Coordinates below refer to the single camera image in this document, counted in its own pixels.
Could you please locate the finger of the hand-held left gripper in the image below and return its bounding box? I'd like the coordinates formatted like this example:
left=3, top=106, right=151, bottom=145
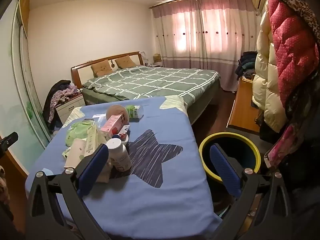
left=0, top=132, right=19, bottom=155

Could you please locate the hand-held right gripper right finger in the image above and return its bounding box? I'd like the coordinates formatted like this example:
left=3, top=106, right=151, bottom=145
left=209, top=144, right=293, bottom=240

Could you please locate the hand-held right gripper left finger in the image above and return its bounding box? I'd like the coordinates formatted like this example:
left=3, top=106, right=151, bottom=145
left=25, top=144, right=110, bottom=240

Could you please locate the beige long carton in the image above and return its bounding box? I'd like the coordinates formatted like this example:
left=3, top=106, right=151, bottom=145
left=84, top=125, right=107, bottom=158

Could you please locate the white pill bottle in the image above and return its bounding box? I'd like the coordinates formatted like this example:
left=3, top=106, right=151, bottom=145
left=106, top=138, right=132, bottom=172

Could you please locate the yellow-rimmed dark waste bin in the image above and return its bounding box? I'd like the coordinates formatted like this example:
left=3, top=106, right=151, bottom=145
left=199, top=132, right=262, bottom=198

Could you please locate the green snack packet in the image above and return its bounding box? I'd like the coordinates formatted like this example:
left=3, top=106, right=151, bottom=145
left=65, top=120, right=97, bottom=147

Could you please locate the pink drink carton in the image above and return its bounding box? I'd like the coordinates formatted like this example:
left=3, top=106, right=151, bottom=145
left=100, top=114, right=130, bottom=140

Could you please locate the clear plastic bag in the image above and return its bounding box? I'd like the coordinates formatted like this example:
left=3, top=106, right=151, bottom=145
left=92, top=114, right=108, bottom=130

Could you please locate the green white can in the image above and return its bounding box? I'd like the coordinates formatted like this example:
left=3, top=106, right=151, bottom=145
left=124, top=105, right=145, bottom=119

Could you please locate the sliding glass wardrobe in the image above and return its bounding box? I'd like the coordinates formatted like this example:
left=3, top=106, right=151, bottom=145
left=0, top=0, right=53, bottom=170

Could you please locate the pink plastic-wrapped bundle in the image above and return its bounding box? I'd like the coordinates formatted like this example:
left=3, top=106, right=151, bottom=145
left=265, top=124, right=297, bottom=169

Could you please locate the blue star-print blanket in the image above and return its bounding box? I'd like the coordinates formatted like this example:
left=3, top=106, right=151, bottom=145
left=25, top=96, right=223, bottom=240

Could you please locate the white wooden nightstand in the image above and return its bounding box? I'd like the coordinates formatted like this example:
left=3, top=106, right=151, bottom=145
left=55, top=92, right=87, bottom=128

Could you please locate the low wooden cabinet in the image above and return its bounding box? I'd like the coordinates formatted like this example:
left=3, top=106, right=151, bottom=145
left=226, top=76, right=263, bottom=133

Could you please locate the wooden bed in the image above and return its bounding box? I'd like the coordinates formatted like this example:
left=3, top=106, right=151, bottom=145
left=70, top=51, right=222, bottom=124

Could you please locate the brown bear pillow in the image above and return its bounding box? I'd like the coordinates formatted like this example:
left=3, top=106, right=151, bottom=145
left=115, top=56, right=137, bottom=68
left=90, top=62, right=113, bottom=77

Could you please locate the cream puffer jacket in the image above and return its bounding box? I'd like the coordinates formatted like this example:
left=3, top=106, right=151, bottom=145
left=251, top=0, right=288, bottom=133

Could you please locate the green checked duvet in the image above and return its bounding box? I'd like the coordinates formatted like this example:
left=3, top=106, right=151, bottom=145
left=82, top=66, right=220, bottom=105

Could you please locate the dark clothes pile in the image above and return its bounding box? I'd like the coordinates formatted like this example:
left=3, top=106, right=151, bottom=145
left=235, top=51, right=258, bottom=79

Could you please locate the red dotted puffer jacket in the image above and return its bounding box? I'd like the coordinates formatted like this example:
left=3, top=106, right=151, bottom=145
left=266, top=0, right=319, bottom=108

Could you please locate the pink white curtain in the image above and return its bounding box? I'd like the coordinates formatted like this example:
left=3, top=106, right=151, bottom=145
left=150, top=0, right=258, bottom=92

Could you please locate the leopard print scarf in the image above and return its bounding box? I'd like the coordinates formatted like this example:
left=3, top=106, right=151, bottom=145
left=272, top=0, right=320, bottom=45

